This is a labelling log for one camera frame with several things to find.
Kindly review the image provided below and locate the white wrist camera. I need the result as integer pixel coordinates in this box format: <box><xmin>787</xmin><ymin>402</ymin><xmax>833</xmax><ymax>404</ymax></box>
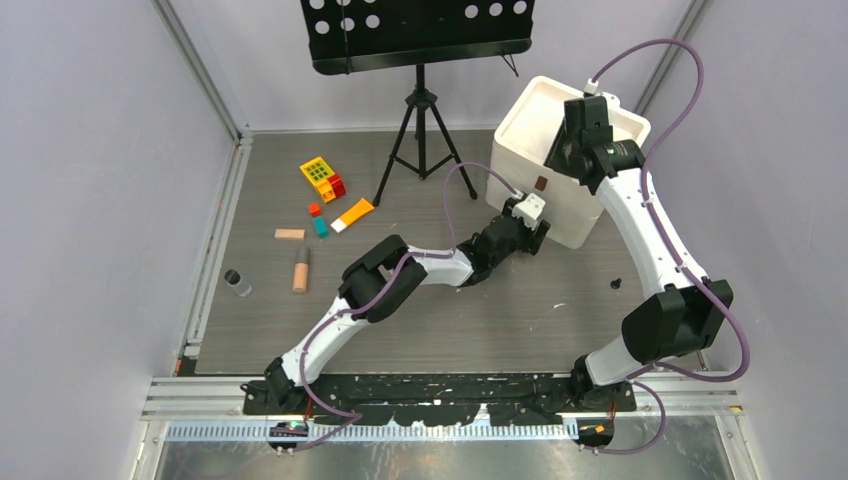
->
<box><xmin>583</xmin><ymin>78</ymin><xmax>620</xmax><ymax>108</ymax></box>
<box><xmin>509</xmin><ymin>191</ymin><xmax>546</xmax><ymax>231</ymax></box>

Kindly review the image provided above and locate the tan foundation bottle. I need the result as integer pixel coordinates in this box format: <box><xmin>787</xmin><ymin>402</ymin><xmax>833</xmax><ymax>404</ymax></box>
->
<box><xmin>292</xmin><ymin>246</ymin><xmax>311</xmax><ymax>294</ymax></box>

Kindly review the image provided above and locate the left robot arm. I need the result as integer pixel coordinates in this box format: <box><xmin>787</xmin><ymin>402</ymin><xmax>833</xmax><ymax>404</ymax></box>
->
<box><xmin>260</xmin><ymin>193</ymin><xmax>550</xmax><ymax>414</ymax></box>

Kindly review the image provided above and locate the red orange toy block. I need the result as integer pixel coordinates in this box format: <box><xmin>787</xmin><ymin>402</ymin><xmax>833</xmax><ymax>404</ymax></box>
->
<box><xmin>317</xmin><ymin>174</ymin><xmax>346</xmax><ymax>203</ymax></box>

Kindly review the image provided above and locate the yellow green toy block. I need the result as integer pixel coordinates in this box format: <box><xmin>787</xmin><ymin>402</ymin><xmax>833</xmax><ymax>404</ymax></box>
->
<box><xmin>299</xmin><ymin>156</ymin><xmax>335</xmax><ymax>187</ymax></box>

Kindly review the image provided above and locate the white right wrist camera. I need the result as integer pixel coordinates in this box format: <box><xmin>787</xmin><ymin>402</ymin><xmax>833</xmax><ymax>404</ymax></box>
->
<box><xmin>583</xmin><ymin>78</ymin><xmax>620</xmax><ymax>108</ymax></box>

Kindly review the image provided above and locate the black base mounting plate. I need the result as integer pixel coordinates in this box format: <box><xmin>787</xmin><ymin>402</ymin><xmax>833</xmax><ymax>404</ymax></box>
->
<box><xmin>241</xmin><ymin>373</ymin><xmax>636</xmax><ymax>427</ymax></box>

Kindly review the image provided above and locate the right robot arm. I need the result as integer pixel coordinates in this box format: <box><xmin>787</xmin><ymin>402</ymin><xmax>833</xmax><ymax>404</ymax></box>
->
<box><xmin>544</xmin><ymin>96</ymin><xmax>733</xmax><ymax>411</ymax></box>

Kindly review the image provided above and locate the teal block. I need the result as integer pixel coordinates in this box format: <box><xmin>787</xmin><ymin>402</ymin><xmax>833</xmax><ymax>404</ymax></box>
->
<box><xmin>313</xmin><ymin>216</ymin><xmax>329</xmax><ymax>239</ymax></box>

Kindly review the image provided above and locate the orange white tube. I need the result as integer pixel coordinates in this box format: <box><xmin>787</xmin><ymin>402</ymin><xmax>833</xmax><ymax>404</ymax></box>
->
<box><xmin>330</xmin><ymin>198</ymin><xmax>374</xmax><ymax>233</ymax></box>

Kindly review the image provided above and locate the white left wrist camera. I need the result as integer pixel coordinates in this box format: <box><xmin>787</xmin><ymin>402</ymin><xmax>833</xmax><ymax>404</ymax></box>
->
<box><xmin>509</xmin><ymin>191</ymin><xmax>546</xmax><ymax>231</ymax></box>

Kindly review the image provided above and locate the beige rectangular block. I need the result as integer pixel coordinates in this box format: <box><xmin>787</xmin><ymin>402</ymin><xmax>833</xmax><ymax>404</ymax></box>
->
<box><xmin>274</xmin><ymin>229</ymin><xmax>306</xmax><ymax>241</ymax></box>

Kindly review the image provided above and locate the black music stand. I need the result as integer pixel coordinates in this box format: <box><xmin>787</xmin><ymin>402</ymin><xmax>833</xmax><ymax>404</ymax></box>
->
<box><xmin>300</xmin><ymin>0</ymin><xmax>535</xmax><ymax>205</ymax></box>

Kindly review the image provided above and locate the clear small cup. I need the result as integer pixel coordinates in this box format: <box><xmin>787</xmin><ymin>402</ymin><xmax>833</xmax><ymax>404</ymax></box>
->
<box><xmin>223</xmin><ymin>269</ymin><xmax>253</xmax><ymax>298</ymax></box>

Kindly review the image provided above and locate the white drawer organizer box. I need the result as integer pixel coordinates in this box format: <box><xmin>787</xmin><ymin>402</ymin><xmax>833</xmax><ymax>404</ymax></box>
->
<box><xmin>486</xmin><ymin>76</ymin><xmax>663</xmax><ymax>262</ymax></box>

